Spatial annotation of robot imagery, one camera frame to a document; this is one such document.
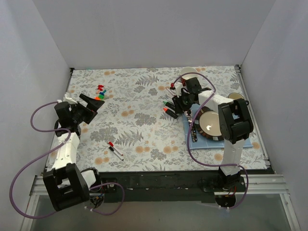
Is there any long red eraser-cap marker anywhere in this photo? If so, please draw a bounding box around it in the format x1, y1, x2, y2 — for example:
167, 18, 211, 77
108, 141, 123, 156

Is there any dark rimmed plate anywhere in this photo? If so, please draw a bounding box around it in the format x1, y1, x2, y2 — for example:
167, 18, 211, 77
194, 106, 224, 141

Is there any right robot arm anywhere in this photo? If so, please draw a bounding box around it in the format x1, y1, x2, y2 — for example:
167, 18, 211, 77
170, 77, 254, 191

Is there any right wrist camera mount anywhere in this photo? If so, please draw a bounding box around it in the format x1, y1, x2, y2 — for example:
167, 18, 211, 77
170, 82, 184, 97

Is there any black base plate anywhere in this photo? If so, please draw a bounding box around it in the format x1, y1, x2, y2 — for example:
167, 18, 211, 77
90, 170, 245, 203

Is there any cream enamel mug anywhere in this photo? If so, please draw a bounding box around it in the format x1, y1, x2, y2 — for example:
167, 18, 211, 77
228, 92, 245, 100

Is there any blue checked cloth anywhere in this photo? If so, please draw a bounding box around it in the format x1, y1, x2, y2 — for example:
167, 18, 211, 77
180, 103, 253, 150

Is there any red and white bowl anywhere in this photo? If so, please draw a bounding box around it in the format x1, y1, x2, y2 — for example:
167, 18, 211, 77
180, 67, 198, 81

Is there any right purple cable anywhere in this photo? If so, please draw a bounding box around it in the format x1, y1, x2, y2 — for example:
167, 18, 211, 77
170, 71, 248, 209

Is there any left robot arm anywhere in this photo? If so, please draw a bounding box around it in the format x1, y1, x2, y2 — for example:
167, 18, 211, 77
43, 94, 104, 211

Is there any black cap thin marker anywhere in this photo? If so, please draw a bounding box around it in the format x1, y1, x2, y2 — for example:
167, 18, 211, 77
109, 146, 124, 161

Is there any metal spoon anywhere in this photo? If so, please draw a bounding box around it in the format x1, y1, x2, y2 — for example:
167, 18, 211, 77
186, 110, 192, 125

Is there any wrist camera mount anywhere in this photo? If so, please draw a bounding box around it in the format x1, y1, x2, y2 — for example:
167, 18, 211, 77
57, 92, 77, 104
170, 82, 184, 97

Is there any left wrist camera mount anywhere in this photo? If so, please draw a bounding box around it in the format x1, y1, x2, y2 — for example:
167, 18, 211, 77
57, 92, 77, 104

